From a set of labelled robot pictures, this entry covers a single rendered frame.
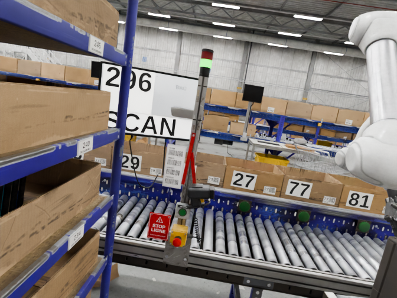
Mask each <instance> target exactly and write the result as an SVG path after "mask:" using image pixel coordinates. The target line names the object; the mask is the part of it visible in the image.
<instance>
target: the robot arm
mask: <svg viewBox="0 0 397 298"><path fill-rule="evenodd" d="M349 40H350V42H351V43H353V44H354V45H356V46H359V48H360V49H361V51H362V52H363V54H364V55H365V56H366V61H367V80H368V90H369V113H370V117H368V119H367V120H366V121H365V122H364V123H363V125H362V126H361V127H360V129H359V131H358V133H357V135H356V138H355V139H354V140H353V141H352V142H350V143H349V144H348V146H347V147H344V148H342V149H340V150H338V152H337V153H336V156H335V161H336V163H337V165H338V166H339V167H341V168H342V169H345V170H347V171H349V172H351V174H352V175H353V176H354V177H357V178H358V179H360V180H362V181H364V182H366V183H369V184H372V185H375V186H379V187H383V188H384V189H385V190H386V191H387V194H388V198H386V199H385V202H386V206H385V215H384V219H385V220H386V221H387V222H390V223H391V227H392V229H393V233H394V236H395V237H397V221H396V219H397V210H396V209H394V208H393V207H391V206H390V204H391V203H392V202H393V203H397V12H396V11H373V12H368V13H365V14H362V15H359V16H358V17H356V18H355V19H354V20H353V22H352V25H351V27H350V30H349Z"/></svg>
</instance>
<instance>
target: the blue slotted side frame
mask: <svg viewBox="0 0 397 298"><path fill-rule="evenodd" d="M104 179H106V180H108V183H107V184H106V181H105V182H104V181H103V180H104ZM137 179H138V181H139V183H140V185H141V186H143V187H144V186H145V187H150V186H151V185H152V184H153V182H154V180H149V179H142V178H138V177H137ZM110 181H111V173H107V172H103V171H101V174H100V187H99V191H100V194H102V193H103V192H109V193H110ZM125 183H126V187H125ZM134 185H136V186H135V189H134ZM140 185H139V184H138V182H137V180H136V177H131V176H124V175H121V181H120V187H119V190H121V193H120V194H119V198H120V197H121V196H122V195H127V196H128V200H129V199H130V198H131V197H132V196H135V197H137V199H138V201H137V202H136V204H137V203H138V202H139V201H140V199H141V198H146V200H147V204H148V203H149V201H150V200H152V199H154V200H155V201H156V203H157V204H156V206H155V208H154V209H156V207H157V206H158V204H159V203H160V201H164V202H165V198H167V199H168V189H169V187H166V186H162V182H159V181H155V182H154V184H153V185H152V186H151V187H150V188H147V189H146V188H145V190H143V187H141V186H140ZM101 187H103V190H102V191H101ZM139 187H140V188H139ZM152 188H154V192H153V191H152ZM170 188H171V190H172V191H173V195H171V192H170V198H169V201H170V202H171V203H174V202H175V200H176V203H174V204H175V208H176V204H177V202H180V200H181V196H180V194H181V192H182V188H183V185H181V189H176V188H173V187H170ZM162 189H163V190H164V191H163V193H162ZM129 192H130V196H129V195H128V194H129ZM138 193H139V197H138ZM147 195H148V199H147ZM152 197H153V198H152ZM156 197H158V200H156ZM161 199H162V200H161ZM218 199H220V202H219V203H218ZM239 199H243V200H250V201H252V205H251V209H250V213H252V214H251V218H252V220H253V224H254V227H256V226H255V223H254V220H255V218H258V217H259V215H260V214H261V217H260V218H261V220H262V223H263V225H264V221H265V220H266V219H269V216H271V217H270V220H271V222H272V224H273V226H274V222H275V221H278V218H280V220H279V221H280V223H281V224H282V226H283V227H284V223H287V222H288V220H289V223H290V224H291V226H292V228H293V226H294V225H296V224H297V222H298V221H296V218H297V213H298V210H299V209H302V210H309V211H311V215H310V220H309V224H308V226H309V227H310V228H311V229H312V230H313V229H314V228H316V227H317V224H318V228H319V229H320V230H321V231H322V232H323V231H324V230H325V229H326V227H327V226H328V230H329V231H330V232H331V233H333V232H334V231H336V228H338V229H337V231H339V233H341V234H342V235H343V234H344V233H346V229H347V233H349V234H350V235H351V236H353V235H355V233H356V231H355V230H356V226H357V222H358V220H359V219H361V220H366V221H371V222H372V223H371V226H370V229H369V233H367V235H366V236H367V237H369V238H370V239H372V240H373V239H374V238H375V235H376V234H377V236H376V237H377V238H379V239H380V240H381V241H383V240H385V236H387V237H386V239H388V238H389V236H392V237H394V233H393V232H392V227H391V223H390V222H387V221H386V220H385V219H380V218H373V217H369V216H362V215H355V214H351V213H344V212H338V211H334V210H327V209H320V208H314V207H309V206H303V205H296V204H292V203H285V202H279V201H274V200H268V199H261V198H257V197H250V196H244V195H237V194H233V193H226V192H219V191H214V199H210V204H209V205H207V206H204V208H203V207H201V208H203V210H204V215H203V218H206V211H207V210H208V209H212V206H214V208H213V210H212V211H213V220H216V212H217V211H221V209H222V208H223V221H224V222H225V221H226V218H225V215H226V214H227V213H230V212H231V209H232V215H233V222H234V224H235V223H236V222H235V216H236V215H237V214H240V211H237V207H238V206H237V204H235V202H237V203H238V202H239ZM228 200H229V204H227V201H228ZM126 203H127V202H126ZM126 203H125V204H126ZM165 203H166V202H165ZM125 204H124V205H125ZM136 204H135V205H134V206H136ZM147 204H146V205H145V206H144V208H145V207H146V206H147ZM256 206H258V208H257V209H256ZM266 207H267V211H265V209H266ZM261 208H262V209H261ZM166 209H167V204H166V206H165V209H164V211H166ZM275 209H277V211H276V213H275ZM226 210H227V211H226ZM285 211H287V212H286V214H285ZM295 212H296V215H295V216H294V213H295ZM173 213H175V209H174V212H173ZM250 213H246V212H242V214H241V216H242V218H243V223H244V225H246V224H245V217H246V216H249V215H250ZM314 215H315V219H314ZM324 217H326V218H325V221H323V219H324ZM334 219H335V221H334V223H333V220H334ZM343 221H345V222H344V224H343ZM353 222H354V226H353ZM373 225H374V229H372V227H373ZM375 225H377V226H378V227H377V228H375ZM383 227H384V230H383V231H382V228H383ZM264 228H265V225H264ZM274 228H275V227H274ZM265 229H266V228H265ZM275 230H276V229H275ZM341 230H342V231H341Z"/></svg>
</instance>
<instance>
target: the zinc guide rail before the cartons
mask: <svg viewBox="0 0 397 298"><path fill-rule="evenodd" d="M101 171H103V172H107V173H112V169H105V168H101ZM121 175H124V176H131V177H135V173H129V172H125V171H121ZM136 176H137V177H138V178H142V179H149V180H155V178H156V177H154V176H147V175H143V174H136ZM156 181H159V182H162V181H163V178H160V177H157V179H156ZM214 190H215V191H219V192H226V193H233V194H237V195H244V196H250V197H257V198H261V199H268V200H274V201H279V202H285V203H292V204H296V205H303V206H309V207H314V208H320V209H327V210H334V211H338V212H344V213H351V214H355V215H362V216H369V217H373V218H380V219H384V215H378V214H374V213H367V212H361V211H356V210H350V209H343V208H337V207H332V206H326V205H319V204H315V203H308V202H301V201H297V200H291V199H284V198H280V197H273V196H266V195H259V194H255V193H248V192H241V191H237V190H231V189H224V188H220V187H214Z"/></svg>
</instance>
